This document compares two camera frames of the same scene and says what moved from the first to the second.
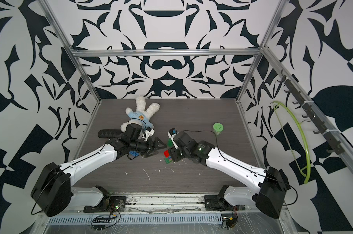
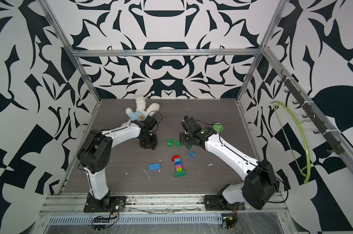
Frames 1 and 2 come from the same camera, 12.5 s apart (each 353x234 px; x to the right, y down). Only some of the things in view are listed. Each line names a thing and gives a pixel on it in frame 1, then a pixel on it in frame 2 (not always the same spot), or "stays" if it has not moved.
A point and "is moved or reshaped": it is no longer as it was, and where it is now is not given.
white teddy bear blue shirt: (141, 116) stays
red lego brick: (166, 153) is moved or reshaped
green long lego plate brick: (167, 160) -> (180, 173)
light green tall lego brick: (170, 143) stays
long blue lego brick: (133, 153) -> (154, 166)
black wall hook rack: (336, 146) stays
